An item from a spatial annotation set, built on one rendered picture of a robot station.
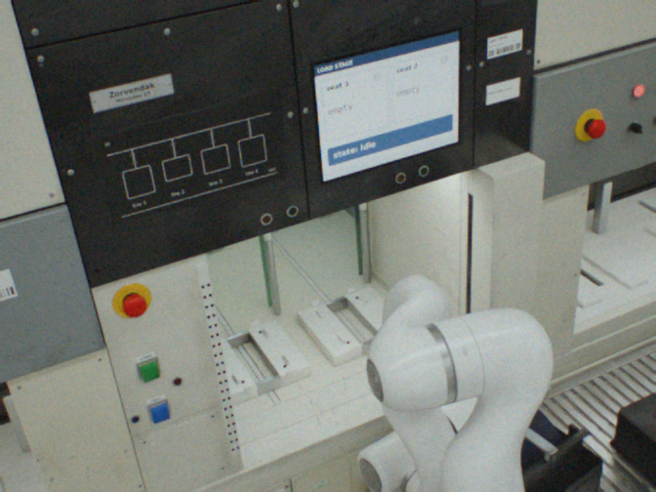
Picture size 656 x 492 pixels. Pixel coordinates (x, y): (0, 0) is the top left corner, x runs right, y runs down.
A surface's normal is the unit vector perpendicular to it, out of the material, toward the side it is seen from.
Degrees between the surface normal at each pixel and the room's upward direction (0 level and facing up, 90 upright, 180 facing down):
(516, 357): 64
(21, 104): 90
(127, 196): 90
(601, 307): 0
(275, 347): 0
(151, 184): 90
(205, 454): 90
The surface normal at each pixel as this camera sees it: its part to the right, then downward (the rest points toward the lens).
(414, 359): -0.02, -0.43
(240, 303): -0.07, -0.84
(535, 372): 0.27, 0.11
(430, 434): 0.39, -0.16
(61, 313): 0.44, 0.45
